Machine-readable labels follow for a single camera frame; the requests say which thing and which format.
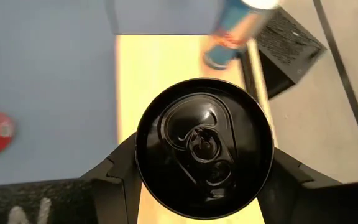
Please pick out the white Celsius can black lid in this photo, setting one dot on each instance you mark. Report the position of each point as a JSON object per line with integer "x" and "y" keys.
{"x": 204, "y": 149}

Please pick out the black metal table frame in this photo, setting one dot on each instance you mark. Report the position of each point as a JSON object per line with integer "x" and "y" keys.
{"x": 249, "y": 74}

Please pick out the black perforated metal box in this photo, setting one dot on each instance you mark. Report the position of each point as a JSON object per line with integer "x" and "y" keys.
{"x": 291, "y": 46}

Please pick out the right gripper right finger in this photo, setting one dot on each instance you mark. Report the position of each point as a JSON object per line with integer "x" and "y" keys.
{"x": 281, "y": 193}

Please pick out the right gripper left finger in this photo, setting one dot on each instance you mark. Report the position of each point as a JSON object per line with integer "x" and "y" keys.
{"x": 117, "y": 193}

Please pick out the blue silver Red Bull can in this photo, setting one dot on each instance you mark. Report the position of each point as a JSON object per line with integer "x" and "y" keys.
{"x": 232, "y": 34}

